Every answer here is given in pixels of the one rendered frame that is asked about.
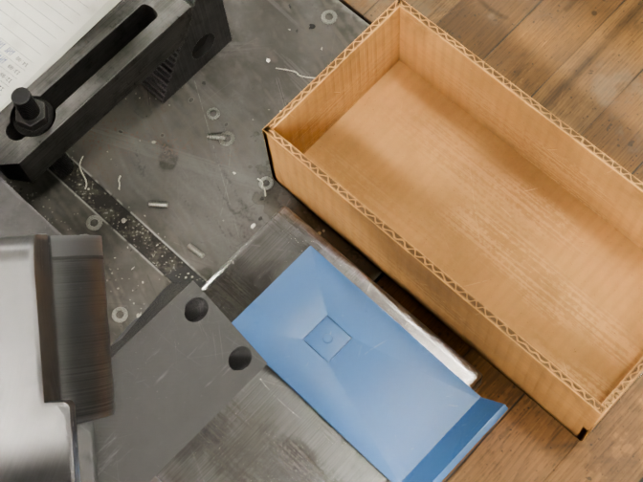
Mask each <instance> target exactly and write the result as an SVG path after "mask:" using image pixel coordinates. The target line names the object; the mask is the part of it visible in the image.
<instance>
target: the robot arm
mask: <svg viewBox="0 0 643 482"><path fill-rule="evenodd" d="M266 364H267V362H266V361H265V360H264V359H263V358H262V357H261V356H260V355H259V354H258V352H257V351H256V350H255V349H254V348H253V347H252V346H251V345H250V343H249V342H248V341H247V340H246V339H245V338H244V337H243V336H242V334H241V333H240V332H239V331H238V330H237V329H236V328H235V327H234V325H233V324H232V323H231V322H230V321H229V320H228V319H227V318H226V316H225V315H224V314H223V313H222V312H221V311H220V310H219V309H218V307H217V306H216V305H215V304H214V303H213V302H212V301H211V299H210V298H209V297H208V296H207V295H206V294H205V293H204V292H203V291H202V289H201V288H200V287H199V286H198V285H197V284H196V283H195V282H194V280H190V281H183V282H175V283H171V284H169V285H168V286H166V287H165V288H164V289H163V290H162V291H161V292H160V293H159V295H158V296H157V297H156V298H155V299H154V300H153V302H152V303H151V304H150V305H149V306H148V308H147V309H146V310H145V311H144V313H143V314H142V315H141V316H140V317H138V318H136V319H135V320H133V321H132V322H131V323H130V324H129V325H128V326H127V327H126V328H125V329H124V331H123V332H122V333H121V334H120V336H119V337H118V338H117V339H116V340H115V341H114V343H113V344H112V345H111V346H110V341H109V328H108V315H107V302H106V290H105V277H104V264H103V251H102V238H101V236H100V235H89V234H81V235H50V236H49V235H47V234H46V233H40V234H31V235H19V236H8V237H0V482H150V481H151V480H152V479H153V478H154V477H155V476H156V475H157V474H158V473H159V472H160V471H161V470H162V469H163V468H164V467H165V466H166V464H167V463H168V462H169V461H170V460H171V459H172V458H173V457H174V456H175V455H176V454H177V453H178V452H179V451H180V450H181V449H182V448H183V447H184V446H185V445H186V444H187V443H188V442H189V441H190V440H191V439H192V438H193V437H194V436H195V435H196V434H197V433H198V432H199V431H200V430H201V429H202V428H203V427H204V426H205V425H206V424H207V423H208V422H209V421H210V420H211V419H212V418H213V417H214V416H215V415H216V414H217V413H218V412H219V411H220V410H221V409H222V408H223V407H224V406H225V405H226V404H227V403H228V402H229V401H230V400H231V399H232V398H233V397H234V396H235V395H236V394H237V393H238V392H239V391H240V390H241V389H242V388H243V387H244V386H245V385H246V384H247V383H248V382H249V381H250V380H251V379H252V378H253V377H254V376H255V375H256V374H257V373H258V372H259V371H260V370H261V369H262V368H263V367H264V366H265V365H266Z"/></svg>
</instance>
